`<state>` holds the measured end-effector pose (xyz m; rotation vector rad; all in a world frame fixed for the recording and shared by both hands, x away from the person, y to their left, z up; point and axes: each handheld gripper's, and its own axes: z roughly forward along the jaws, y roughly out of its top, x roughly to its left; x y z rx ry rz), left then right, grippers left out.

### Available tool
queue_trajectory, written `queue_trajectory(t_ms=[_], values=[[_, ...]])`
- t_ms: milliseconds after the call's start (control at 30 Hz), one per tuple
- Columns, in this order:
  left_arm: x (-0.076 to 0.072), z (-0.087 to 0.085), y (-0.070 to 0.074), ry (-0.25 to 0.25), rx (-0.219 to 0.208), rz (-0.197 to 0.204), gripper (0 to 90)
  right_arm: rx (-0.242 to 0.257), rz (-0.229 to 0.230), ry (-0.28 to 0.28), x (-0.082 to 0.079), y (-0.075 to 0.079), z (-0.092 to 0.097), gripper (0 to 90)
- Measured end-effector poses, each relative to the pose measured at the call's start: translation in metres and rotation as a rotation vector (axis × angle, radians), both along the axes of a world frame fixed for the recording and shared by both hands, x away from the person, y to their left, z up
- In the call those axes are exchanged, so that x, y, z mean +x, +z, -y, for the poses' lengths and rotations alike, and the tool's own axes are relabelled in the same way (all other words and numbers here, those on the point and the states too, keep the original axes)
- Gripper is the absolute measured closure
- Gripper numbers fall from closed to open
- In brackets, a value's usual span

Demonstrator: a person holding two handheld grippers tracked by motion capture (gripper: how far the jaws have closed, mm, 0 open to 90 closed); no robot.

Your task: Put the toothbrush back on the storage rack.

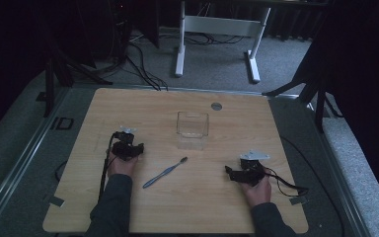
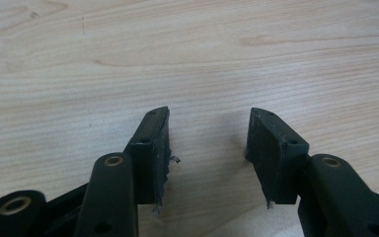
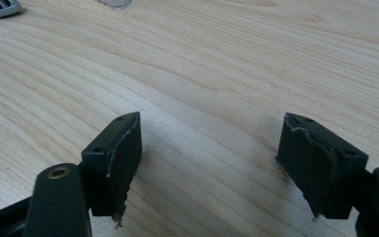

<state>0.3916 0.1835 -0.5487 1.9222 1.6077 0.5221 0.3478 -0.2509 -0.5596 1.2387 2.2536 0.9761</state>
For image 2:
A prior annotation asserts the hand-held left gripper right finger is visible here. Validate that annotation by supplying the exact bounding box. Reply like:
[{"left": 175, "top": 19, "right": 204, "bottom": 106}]
[{"left": 245, "top": 107, "right": 310, "bottom": 205}]

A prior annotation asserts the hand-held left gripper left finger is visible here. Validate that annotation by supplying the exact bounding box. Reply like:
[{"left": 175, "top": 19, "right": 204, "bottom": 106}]
[{"left": 123, "top": 106, "right": 173, "bottom": 205}]

